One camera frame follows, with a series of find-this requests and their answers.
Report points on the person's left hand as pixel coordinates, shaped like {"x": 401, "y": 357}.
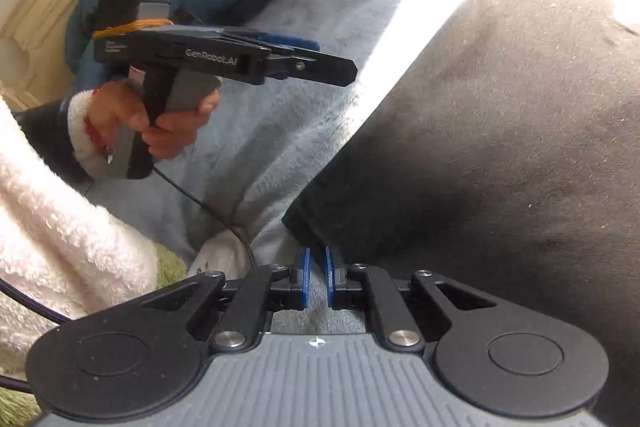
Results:
{"x": 115, "y": 106}

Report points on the black smile sweatshirt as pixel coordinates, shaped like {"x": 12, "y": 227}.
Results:
{"x": 506, "y": 157}

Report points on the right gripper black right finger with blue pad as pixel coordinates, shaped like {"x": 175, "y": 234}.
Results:
{"x": 427, "y": 312}

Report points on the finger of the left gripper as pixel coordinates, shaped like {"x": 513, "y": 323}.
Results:
{"x": 253, "y": 41}
{"x": 316, "y": 67}

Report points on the green fuzzy cloth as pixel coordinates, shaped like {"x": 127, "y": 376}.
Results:
{"x": 20, "y": 408}

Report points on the black sleeve white fleece cuff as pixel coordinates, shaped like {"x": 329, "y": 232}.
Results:
{"x": 59, "y": 132}

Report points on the grey fleece bed blanket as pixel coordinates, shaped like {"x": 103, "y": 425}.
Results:
{"x": 220, "y": 204}

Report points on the white fleece robe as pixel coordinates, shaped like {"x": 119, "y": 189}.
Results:
{"x": 58, "y": 248}

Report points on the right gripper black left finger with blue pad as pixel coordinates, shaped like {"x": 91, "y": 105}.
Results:
{"x": 232, "y": 315}

